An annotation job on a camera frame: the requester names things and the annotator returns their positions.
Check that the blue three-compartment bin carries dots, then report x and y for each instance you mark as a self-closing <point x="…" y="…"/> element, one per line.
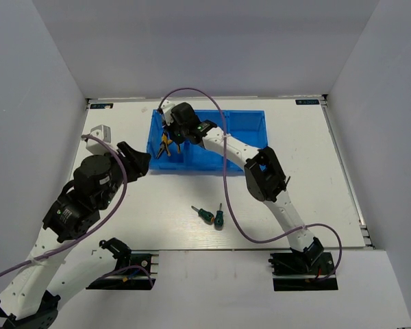
<point x="246" y="130"/>

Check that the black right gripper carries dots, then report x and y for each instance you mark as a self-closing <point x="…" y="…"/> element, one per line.
<point x="170" y="129"/>

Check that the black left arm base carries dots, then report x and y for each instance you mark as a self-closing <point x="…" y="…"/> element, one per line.
<point x="132" y="270"/>

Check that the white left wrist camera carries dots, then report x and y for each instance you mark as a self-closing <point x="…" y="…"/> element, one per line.
<point x="97" y="138"/>

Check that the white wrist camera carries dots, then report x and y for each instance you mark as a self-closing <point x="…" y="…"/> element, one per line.
<point x="165" y="110"/>
<point x="97" y="138"/>

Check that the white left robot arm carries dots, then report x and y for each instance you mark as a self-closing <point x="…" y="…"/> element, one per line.
<point x="34" y="297"/>

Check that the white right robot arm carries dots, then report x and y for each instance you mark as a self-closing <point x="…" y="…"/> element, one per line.
<point x="264" y="176"/>

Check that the long-nose yellow black pliers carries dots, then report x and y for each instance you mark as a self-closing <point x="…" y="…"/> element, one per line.
<point x="165" y="142"/>

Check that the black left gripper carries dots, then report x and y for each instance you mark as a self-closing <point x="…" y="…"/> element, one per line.
<point x="138" y="166"/>

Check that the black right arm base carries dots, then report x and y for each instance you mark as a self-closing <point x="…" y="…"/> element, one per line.
<point x="290" y="274"/>

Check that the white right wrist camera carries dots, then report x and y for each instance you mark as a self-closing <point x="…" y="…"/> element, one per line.
<point x="165" y="110"/>

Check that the green flathead stubby screwdriver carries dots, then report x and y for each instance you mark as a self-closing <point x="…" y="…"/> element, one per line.
<point x="219" y="220"/>

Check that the green Phillips stubby screwdriver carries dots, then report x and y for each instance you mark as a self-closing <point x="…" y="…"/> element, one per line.
<point x="207" y="216"/>

